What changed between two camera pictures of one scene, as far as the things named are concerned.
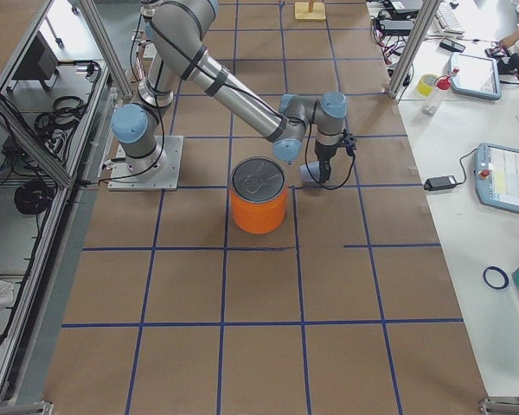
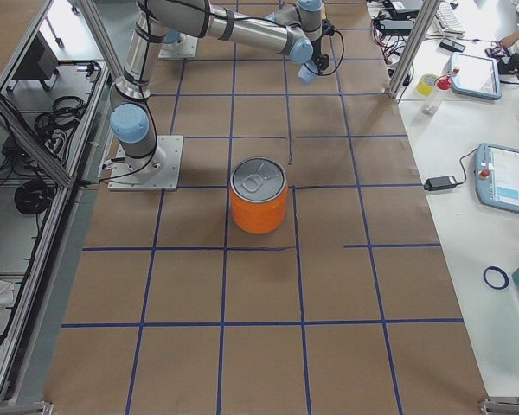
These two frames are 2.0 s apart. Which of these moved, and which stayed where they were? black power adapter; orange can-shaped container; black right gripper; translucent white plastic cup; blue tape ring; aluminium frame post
Moved: translucent white plastic cup; black right gripper
Stayed: orange can-shaped container; blue tape ring; black power adapter; aluminium frame post
